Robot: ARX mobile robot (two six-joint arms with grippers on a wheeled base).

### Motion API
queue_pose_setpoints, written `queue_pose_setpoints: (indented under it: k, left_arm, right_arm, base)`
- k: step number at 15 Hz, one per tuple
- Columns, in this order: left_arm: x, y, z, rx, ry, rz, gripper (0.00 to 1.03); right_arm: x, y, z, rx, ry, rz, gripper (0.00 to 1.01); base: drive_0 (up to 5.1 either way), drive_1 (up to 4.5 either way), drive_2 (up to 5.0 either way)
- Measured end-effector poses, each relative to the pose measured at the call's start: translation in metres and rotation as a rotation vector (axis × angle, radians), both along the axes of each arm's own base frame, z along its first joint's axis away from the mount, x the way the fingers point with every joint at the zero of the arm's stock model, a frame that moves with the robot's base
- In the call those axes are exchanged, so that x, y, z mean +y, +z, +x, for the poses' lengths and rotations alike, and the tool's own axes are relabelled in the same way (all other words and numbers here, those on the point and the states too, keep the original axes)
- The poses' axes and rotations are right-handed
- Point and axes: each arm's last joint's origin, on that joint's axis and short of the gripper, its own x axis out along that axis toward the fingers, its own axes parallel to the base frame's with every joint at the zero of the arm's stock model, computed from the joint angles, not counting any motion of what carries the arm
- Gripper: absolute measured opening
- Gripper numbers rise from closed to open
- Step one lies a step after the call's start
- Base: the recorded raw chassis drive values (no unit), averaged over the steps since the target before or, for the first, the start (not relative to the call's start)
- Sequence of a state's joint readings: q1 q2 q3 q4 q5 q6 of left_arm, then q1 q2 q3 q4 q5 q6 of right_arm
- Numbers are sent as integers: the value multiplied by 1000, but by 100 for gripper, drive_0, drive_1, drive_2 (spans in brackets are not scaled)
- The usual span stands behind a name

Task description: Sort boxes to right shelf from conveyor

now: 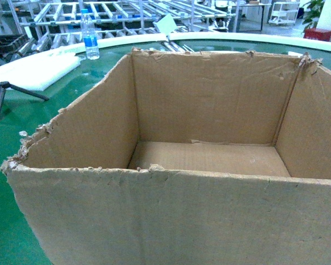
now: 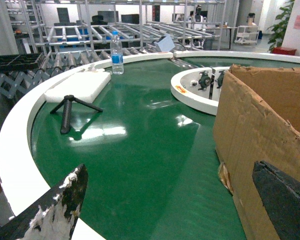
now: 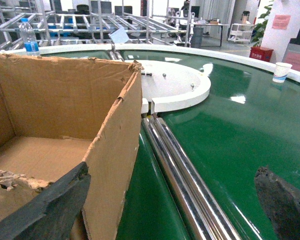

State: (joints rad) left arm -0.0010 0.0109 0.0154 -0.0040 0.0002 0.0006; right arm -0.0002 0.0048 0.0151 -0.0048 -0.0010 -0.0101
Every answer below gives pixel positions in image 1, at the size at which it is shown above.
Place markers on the brown cardboard box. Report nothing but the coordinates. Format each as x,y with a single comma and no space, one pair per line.
209,116

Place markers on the green curved conveyor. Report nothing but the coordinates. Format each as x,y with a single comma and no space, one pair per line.
22,165

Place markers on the white card sign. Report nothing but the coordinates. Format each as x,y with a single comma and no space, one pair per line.
165,24

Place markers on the clear plastic water bottle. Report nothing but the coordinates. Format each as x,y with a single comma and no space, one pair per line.
89,36

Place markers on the white foam sheet stack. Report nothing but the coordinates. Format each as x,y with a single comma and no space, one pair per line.
38,71

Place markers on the white desk with legs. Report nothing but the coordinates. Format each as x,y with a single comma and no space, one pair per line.
249,17

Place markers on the black mini tripod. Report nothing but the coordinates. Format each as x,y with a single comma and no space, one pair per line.
5,85

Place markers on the metal roller rack shelving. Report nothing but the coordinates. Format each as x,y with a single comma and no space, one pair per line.
47,25

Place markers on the red crate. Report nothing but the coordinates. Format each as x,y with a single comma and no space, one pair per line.
317,34

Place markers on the green potted plant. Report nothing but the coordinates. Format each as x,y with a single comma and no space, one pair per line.
314,10

